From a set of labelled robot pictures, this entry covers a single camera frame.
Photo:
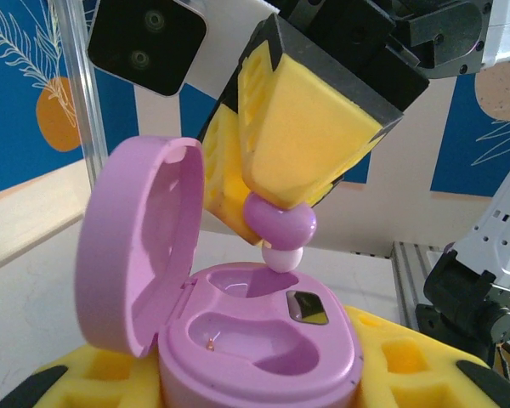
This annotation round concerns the aluminium frame post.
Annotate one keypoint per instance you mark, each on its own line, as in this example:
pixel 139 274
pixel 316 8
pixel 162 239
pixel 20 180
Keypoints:
pixel 78 85

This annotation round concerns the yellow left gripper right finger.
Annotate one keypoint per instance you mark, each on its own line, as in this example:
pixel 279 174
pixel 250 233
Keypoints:
pixel 442 382

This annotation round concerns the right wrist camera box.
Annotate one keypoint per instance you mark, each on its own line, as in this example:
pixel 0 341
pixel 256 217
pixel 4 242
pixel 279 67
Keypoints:
pixel 144 47

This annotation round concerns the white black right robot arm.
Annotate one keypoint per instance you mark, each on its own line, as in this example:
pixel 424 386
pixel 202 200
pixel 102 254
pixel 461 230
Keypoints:
pixel 501 238

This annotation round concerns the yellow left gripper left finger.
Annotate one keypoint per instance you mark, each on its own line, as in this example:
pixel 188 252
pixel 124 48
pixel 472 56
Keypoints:
pixel 68 395

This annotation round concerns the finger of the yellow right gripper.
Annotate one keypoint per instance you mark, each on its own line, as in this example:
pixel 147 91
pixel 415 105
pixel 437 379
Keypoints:
pixel 221 170
pixel 306 127

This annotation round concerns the purple earbud charging case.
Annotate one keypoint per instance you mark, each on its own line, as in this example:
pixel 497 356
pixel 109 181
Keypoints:
pixel 259 382

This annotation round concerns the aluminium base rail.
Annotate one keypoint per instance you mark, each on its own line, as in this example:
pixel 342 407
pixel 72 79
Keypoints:
pixel 408 289

